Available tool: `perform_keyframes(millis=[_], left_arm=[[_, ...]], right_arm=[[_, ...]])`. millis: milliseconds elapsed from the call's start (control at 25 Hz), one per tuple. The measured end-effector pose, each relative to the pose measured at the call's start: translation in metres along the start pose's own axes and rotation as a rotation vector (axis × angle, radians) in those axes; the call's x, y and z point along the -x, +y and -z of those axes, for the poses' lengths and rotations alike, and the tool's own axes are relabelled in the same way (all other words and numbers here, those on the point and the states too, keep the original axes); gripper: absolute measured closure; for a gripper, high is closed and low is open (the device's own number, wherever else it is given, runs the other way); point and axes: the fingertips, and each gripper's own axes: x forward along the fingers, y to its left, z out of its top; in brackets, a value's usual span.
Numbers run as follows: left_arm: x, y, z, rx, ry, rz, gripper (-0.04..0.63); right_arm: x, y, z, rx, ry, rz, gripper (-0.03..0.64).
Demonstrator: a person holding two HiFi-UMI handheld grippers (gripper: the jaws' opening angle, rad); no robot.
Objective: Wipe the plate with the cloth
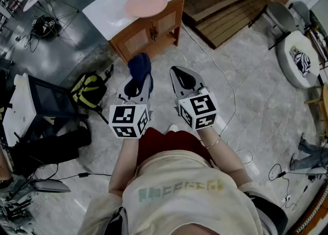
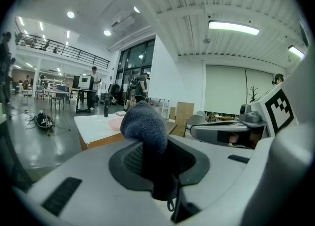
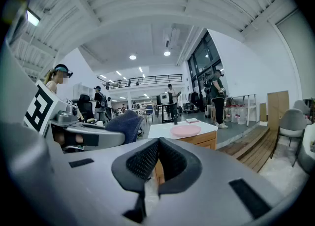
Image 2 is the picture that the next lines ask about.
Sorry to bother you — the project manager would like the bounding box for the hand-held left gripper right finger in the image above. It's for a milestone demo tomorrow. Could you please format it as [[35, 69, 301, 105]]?
[[167, 135, 256, 226]]

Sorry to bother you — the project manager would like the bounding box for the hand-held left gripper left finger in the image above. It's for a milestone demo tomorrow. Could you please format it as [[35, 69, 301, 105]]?
[[12, 138, 173, 226]]

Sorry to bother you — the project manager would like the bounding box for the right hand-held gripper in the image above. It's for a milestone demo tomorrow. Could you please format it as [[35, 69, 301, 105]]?
[[189, 85, 297, 145]]

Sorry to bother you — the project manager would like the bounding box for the dark blue cloth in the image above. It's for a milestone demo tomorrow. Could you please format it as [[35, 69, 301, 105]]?
[[120, 100, 182, 212]]

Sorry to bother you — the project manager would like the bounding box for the big pink plate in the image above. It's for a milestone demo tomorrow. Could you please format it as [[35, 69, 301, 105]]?
[[108, 118, 124, 131]]

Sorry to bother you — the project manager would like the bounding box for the person's right hand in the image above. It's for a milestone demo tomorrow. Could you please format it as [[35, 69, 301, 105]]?
[[228, 131, 263, 148]]

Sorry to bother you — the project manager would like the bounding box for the large cardboard sheet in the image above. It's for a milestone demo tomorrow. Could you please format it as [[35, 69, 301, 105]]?
[[176, 101, 194, 137]]

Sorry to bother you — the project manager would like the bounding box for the white roller blind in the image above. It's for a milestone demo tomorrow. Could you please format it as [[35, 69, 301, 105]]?
[[205, 65, 274, 115]]

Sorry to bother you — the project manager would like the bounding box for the bare branch plant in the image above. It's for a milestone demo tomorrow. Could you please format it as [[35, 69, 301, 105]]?
[[247, 86, 258, 104]]

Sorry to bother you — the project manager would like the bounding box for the white metal rack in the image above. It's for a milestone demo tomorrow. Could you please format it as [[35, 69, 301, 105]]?
[[149, 97, 170, 120]]

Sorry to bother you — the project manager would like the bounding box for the black faucet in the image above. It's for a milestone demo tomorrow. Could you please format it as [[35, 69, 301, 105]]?
[[103, 99, 111, 118]]

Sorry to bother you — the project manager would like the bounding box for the white suitcase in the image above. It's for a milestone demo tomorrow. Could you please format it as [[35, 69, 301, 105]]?
[[124, 98, 135, 112]]

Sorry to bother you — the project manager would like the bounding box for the round black floor bag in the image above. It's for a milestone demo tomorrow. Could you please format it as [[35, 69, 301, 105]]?
[[33, 110, 54, 131]]

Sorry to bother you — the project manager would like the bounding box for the long ceiling lamp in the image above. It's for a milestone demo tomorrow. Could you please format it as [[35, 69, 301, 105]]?
[[208, 20, 260, 36], [287, 45, 306, 60]]

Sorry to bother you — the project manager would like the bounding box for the black-legged table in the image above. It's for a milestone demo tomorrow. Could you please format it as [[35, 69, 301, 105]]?
[[69, 88, 97, 114]]

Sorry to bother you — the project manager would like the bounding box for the black box-shaped machine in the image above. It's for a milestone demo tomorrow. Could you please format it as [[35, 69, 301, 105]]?
[[72, 74, 95, 90]]

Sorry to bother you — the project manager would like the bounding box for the ceiling air conditioner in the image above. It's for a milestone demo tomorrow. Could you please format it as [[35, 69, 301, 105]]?
[[110, 10, 136, 33]]

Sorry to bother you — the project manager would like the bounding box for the black balcony railing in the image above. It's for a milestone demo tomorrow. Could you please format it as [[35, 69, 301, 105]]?
[[15, 32, 111, 70]]

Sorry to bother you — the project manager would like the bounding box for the grey chair with black frame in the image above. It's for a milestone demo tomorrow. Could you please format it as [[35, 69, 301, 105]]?
[[186, 110, 210, 132]]

